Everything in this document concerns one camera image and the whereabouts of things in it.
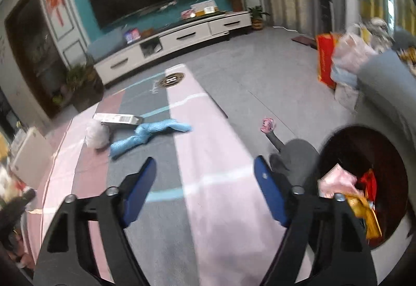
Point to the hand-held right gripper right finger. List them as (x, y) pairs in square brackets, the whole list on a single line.
[(269, 191)]

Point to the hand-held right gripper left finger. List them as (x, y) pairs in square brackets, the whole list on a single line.
[(139, 190)]

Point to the blue cloth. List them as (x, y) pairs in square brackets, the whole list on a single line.
[(146, 135)]

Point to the black round trash bin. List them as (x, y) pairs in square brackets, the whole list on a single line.
[(364, 149)]

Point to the small pink item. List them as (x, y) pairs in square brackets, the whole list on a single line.
[(267, 125)]

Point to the pink wrapper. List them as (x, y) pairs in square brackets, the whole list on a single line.
[(338, 180)]

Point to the pink grey table mat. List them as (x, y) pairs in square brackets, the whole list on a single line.
[(208, 149)]

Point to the white long box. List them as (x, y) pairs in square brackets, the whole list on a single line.
[(117, 118)]

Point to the red wrapper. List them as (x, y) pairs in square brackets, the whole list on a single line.
[(368, 183)]

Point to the yellow wrapper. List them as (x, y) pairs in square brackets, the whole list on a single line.
[(365, 214)]

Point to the large leafy floor plant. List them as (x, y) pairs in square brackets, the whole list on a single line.
[(81, 81)]

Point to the red paper bag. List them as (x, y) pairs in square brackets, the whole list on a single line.
[(325, 58)]

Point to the small blue screen box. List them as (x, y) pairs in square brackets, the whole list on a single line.
[(131, 36)]

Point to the brown floor mat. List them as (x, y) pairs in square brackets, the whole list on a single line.
[(304, 41)]

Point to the grey sofa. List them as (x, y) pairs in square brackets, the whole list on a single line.
[(386, 87)]

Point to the white television cabinet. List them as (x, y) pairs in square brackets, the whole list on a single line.
[(182, 39)]

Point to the dark wooden cabinet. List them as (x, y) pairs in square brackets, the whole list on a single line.
[(35, 52)]

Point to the potted plant in basket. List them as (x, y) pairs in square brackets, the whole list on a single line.
[(258, 18)]

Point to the small red box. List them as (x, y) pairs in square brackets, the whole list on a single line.
[(188, 14)]

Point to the cardboard box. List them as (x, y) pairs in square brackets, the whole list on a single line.
[(203, 8)]

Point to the grey clothes pile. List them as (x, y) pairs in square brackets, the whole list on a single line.
[(377, 29)]

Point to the white board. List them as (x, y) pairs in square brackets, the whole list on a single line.
[(352, 9)]

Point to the black wall device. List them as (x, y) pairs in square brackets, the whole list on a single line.
[(325, 9)]

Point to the red knot wall decoration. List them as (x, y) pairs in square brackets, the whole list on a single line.
[(55, 0)]

